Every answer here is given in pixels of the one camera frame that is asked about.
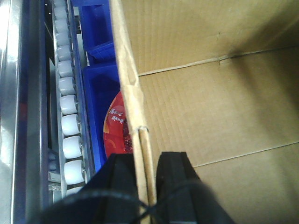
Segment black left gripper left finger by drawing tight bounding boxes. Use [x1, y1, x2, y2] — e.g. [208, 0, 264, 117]
[28, 154, 143, 224]

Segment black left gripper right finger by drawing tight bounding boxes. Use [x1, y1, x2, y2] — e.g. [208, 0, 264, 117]
[156, 152, 234, 224]

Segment brown cardboard carton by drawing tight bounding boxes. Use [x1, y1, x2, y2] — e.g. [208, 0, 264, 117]
[110, 0, 299, 224]

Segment white roller conveyor track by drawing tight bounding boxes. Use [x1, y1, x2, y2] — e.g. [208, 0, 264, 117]
[50, 0, 94, 198]

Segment red snack package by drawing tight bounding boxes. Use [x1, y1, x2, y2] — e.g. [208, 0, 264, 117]
[103, 92, 133, 157]

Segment blue bin with red package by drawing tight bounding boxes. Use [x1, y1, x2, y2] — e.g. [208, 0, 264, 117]
[83, 63, 120, 171]

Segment far blue bin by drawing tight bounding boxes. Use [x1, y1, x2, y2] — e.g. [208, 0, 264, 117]
[78, 0, 115, 61]

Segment black cable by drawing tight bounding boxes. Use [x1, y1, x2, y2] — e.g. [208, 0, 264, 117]
[65, 181, 206, 224]

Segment stainless steel shelf rail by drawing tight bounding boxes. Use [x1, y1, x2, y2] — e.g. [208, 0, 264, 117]
[0, 0, 48, 224]

